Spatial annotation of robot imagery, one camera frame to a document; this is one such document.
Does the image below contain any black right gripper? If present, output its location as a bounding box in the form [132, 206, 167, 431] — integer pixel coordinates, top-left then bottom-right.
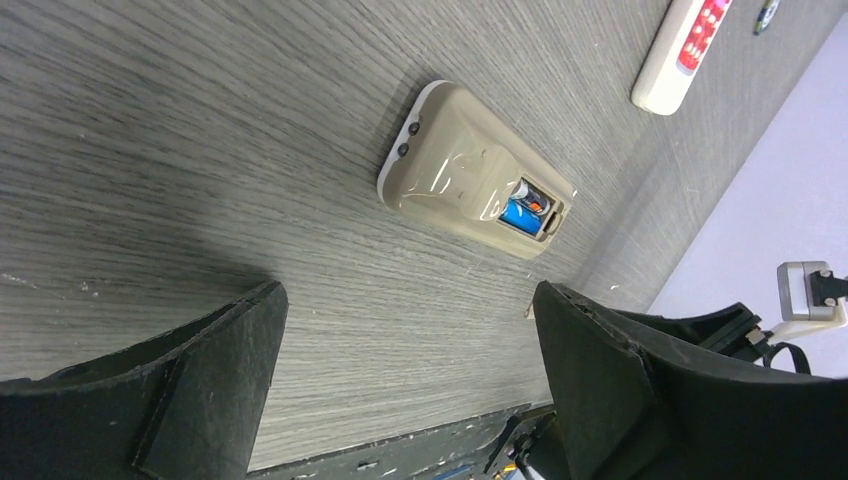
[609, 303, 771, 365]

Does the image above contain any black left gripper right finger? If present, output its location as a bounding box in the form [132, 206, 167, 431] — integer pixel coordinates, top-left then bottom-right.
[533, 281, 847, 479]

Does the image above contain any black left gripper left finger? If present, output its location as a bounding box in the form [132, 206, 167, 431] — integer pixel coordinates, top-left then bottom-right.
[1, 281, 288, 479]

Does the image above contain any blue battery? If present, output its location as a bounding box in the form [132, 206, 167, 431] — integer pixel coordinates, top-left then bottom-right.
[499, 200, 542, 237]

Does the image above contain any black orange battery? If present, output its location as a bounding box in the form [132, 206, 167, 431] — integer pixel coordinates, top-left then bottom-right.
[510, 179, 551, 216]

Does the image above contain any red white remote control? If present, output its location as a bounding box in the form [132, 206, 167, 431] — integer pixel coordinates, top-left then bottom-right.
[631, 0, 732, 116]

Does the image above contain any poker chip right lower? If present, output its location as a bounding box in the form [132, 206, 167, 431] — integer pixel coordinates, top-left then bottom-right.
[753, 0, 781, 36]

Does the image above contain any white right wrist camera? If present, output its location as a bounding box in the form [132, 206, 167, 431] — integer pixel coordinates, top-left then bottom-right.
[769, 261, 847, 344]

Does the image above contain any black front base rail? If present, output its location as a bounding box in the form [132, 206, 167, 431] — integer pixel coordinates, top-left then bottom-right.
[247, 404, 554, 480]

